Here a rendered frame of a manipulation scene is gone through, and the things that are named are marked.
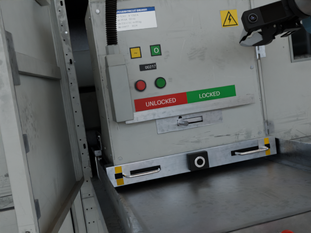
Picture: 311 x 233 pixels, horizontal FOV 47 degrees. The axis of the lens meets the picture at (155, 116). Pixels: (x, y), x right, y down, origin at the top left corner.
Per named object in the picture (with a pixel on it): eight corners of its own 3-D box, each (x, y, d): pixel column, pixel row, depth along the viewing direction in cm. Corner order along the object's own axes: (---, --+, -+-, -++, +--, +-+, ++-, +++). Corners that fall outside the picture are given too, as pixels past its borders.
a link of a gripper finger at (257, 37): (255, 52, 100) (279, 37, 93) (240, 54, 98) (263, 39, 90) (252, 41, 101) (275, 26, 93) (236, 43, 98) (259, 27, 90)
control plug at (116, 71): (134, 119, 91) (124, 52, 90) (116, 123, 90) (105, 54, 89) (129, 118, 99) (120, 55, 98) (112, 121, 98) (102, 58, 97)
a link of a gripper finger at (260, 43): (258, 51, 94) (282, 35, 86) (253, 51, 93) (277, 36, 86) (251, 34, 95) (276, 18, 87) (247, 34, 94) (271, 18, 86)
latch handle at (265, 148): (271, 149, 108) (271, 147, 108) (239, 156, 106) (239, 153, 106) (262, 147, 113) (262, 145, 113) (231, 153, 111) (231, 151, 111)
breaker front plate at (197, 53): (267, 141, 112) (248, -12, 109) (116, 170, 101) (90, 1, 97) (264, 141, 114) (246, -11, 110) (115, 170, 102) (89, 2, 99)
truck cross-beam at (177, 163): (276, 153, 113) (275, 135, 113) (108, 188, 101) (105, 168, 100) (268, 151, 118) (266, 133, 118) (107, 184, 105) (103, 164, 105)
